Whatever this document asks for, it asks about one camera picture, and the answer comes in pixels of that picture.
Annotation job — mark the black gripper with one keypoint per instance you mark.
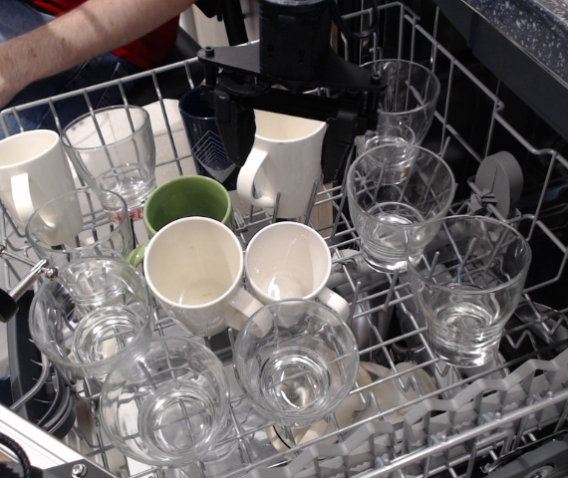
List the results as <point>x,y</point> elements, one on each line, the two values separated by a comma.
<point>337,91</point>

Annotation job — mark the green ceramic mug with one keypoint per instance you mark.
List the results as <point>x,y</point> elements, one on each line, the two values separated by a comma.
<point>187,196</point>

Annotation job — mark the person's bare forearm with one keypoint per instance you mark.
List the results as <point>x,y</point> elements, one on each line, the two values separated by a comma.
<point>89,30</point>

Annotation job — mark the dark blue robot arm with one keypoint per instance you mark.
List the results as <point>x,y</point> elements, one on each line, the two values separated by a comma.
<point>304,29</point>

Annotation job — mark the tall white mug rear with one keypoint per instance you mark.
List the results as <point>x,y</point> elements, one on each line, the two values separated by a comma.
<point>283,167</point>

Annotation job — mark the navy blue mug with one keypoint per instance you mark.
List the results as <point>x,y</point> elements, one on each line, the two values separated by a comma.
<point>205,143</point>

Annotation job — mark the small white mug front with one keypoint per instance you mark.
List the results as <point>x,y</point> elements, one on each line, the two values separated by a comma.
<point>290,260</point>

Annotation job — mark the large white mug front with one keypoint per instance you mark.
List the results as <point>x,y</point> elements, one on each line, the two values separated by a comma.
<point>195,268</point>

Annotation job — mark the white mug far left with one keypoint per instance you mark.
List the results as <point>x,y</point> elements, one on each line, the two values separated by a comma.
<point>35,179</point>

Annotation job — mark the clear glass rear right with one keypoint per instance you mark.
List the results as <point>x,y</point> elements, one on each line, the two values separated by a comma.
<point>406,103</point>

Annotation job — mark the clear glass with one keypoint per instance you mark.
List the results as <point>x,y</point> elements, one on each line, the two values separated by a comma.
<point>165,402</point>
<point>406,103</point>
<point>113,149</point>
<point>295,360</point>
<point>84,320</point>
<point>467,276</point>
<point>393,190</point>
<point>83,223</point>

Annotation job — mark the clear glass middle right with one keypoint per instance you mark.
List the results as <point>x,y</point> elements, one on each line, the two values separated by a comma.
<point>393,190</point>

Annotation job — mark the clear glass rear left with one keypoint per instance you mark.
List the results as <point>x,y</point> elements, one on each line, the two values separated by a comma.
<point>113,149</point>

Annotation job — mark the grey plastic rack roller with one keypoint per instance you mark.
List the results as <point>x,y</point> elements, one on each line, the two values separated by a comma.
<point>499,183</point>

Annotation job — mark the clear glass front right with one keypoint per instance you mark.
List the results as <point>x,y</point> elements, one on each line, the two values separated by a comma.
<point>467,276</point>

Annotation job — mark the clear glass front centre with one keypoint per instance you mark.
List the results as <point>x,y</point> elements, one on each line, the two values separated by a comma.
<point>295,360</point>

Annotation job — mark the clear glass middle left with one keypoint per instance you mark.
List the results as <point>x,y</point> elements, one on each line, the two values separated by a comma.
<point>83,223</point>

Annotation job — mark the white plates lower rack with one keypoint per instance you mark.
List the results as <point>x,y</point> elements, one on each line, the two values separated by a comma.
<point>383,389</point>

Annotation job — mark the clear glass lower left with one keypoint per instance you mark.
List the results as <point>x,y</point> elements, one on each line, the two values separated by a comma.
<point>84,320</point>

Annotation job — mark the clear glass front left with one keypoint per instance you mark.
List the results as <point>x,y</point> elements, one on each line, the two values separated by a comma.
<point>165,402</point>

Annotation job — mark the grey plastic tine row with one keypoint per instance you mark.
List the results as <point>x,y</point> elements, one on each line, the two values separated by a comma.
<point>438,432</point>

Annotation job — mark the grey wire dishwasher rack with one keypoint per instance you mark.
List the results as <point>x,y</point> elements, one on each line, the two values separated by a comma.
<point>477,115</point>

